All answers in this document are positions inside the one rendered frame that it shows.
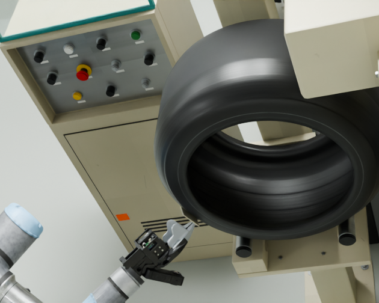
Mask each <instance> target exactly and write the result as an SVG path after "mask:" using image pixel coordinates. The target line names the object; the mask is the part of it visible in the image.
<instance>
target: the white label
mask: <svg viewBox="0 0 379 303"><path fill-rule="evenodd" d="M180 209H181V211H182V214H183V216H184V217H186V218H187V219H189V220H190V221H191V222H193V223H195V224H196V225H197V226H199V223H198V221H197V218H196V217H195V216H193V215H192V214H190V213H189V212H187V211H186V210H185V209H183V208H182V207H180Z"/></svg>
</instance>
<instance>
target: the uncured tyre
mask: <svg viewBox="0 0 379 303"><path fill-rule="evenodd" d="M253 121H283V122H288V123H294V124H299V125H302V126H306V127H309V128H311V129H313V130H316V131H318V132H320V134H318V135H317V136H314V137H313V138H310V139H307V140H305V141H302V142H298V143H295V144H290V145H280V146H266V145H256V144H250V143H247V142H244V141H240V140H238V139H235V138H233V137H231V136H229V135H227V134H225V133H224V132H222V131H221V130H223V129H226V128H228V127H231V126H235V125H237V124H243V123H248V122H253ZM153 152H154V157H155V163H156V169H157V172H158V175H159V178H160V179H161V182H162V184H163V185H164V188H165V189H166V190H167V192H168V193H169V194H170V195H171V197H172V198H173V199H174V200H175V201H176V202H177V203H178V204H179V205H180V206H182V207H183V208H184V209H185V210H186V211H188V212H189V213H190V214H192V215H193V216H195V217H196V218H197V219H199V220H200V221H202V222H204V223H205V224H207V225H209V226H211V227H213V228H216V229H217V230H220V231H223V232H225V233H229V234H232V235H235V236H240V237H246V238H250V239H260V240H288V239H297V238H301V237H307V236H311V235H314V234H318V233H321V232H323V231H326V230H329V229H331V228H333V227H335V226H337V225H339V224H341V223H343V222H344V221H346V220H347V219H349V218H350V217H352V216H353V215H355V214H356V213H358V212H359V211H361V210H362V209H363V208H364V207H365V206H366V205H367V204H368V203H369V202H370V201H371V200H372V199H373V198H374V197H375V196H376V194H377V193H378V191H379V87H372V88H365V89H362V90H355V91H349V92H344V93H337V94H331V95H327V96H320V97H314V98H309V99H306V98H304V97H303V96H302V94H301V91H300V88H299V85H298V81H297V77H296V75H295V71H294V67H293V65H292V61H291V57H290V54H289V51H288V47H287V44H286V40H285V36H284V19H258V20H249V21H245V22H240V23H235V24H233V25H229V26H225V27H224V28H221V29H218V30H216V31H214V32H212V33H210V34H208V35H206V36H204V37H203V38H201V39H200V40H199V41H197V42H196V43H194V44H193V45H192V46H191V47H190V48H189V49H187V50H186V51H185V52H184V54H183V55H182V56H181V57H180V58H179V59H178V61H177V63H176V64H175V65H174V67H173V68H172V70H171V72H170V73H169V75H168V77H167V79H166V82H165V84H164V87H163V91H162V97H161V103H160V107H159V114H158V121H157V125H156V131H155V138H154V143H153Z"/></svg>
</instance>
